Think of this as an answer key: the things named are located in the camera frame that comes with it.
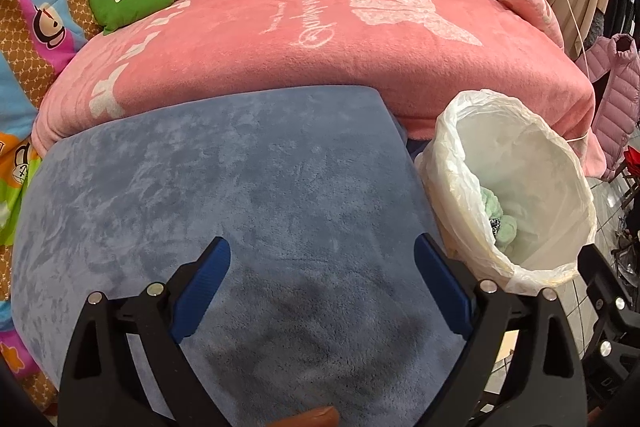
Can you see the person's left hand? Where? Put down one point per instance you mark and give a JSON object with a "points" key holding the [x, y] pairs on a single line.
{"points": [[317, 418]]}

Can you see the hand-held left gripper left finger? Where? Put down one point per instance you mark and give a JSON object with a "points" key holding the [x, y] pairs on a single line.
{"points": [[200, 292]]}

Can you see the blue-grey plush blanket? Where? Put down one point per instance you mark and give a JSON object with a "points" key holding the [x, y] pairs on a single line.
{"points": [[200, 182]]}

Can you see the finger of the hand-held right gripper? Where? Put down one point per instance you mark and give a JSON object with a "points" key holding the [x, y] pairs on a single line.
{"points": [[617, 307]]}

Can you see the small pink pillow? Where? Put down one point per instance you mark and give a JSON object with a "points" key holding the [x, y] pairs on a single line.
{"points": [[525, 2]]}

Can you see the colourful cartoon printed quilt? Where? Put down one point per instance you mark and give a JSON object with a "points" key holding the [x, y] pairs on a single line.
{"points": [[35, 27]]}

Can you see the pink printed blanket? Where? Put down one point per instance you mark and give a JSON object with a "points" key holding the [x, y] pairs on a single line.
{"points": [[300, 42]]}

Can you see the trash bin with plastic liner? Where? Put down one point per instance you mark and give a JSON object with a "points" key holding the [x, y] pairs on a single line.
{"points": [[545, 157]]}

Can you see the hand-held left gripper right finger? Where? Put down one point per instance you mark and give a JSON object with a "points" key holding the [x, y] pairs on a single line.
{"points": [[445, 292]]}

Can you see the pink puffer jacket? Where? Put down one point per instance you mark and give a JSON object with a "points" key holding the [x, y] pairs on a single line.
{"points": [[617, 92]]}

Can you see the red cloth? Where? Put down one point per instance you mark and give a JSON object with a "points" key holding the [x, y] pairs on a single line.
{"points": [[632, 157]]}

